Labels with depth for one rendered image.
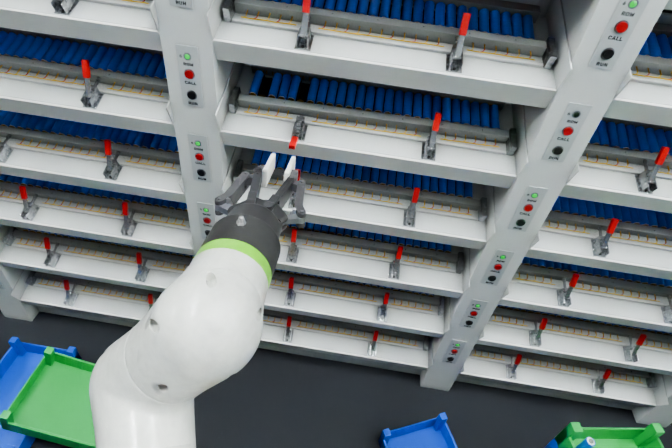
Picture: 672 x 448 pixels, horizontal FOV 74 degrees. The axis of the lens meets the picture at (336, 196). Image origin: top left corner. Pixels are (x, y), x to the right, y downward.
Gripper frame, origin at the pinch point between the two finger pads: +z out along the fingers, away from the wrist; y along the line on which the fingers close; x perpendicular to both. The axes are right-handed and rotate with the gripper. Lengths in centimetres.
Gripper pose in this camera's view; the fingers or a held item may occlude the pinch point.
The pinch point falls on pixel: (279, 170)
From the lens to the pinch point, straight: 75.4
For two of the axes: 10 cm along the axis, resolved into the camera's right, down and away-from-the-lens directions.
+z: 1.0, -5.0, 8.6
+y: 9.9, 1.5, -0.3
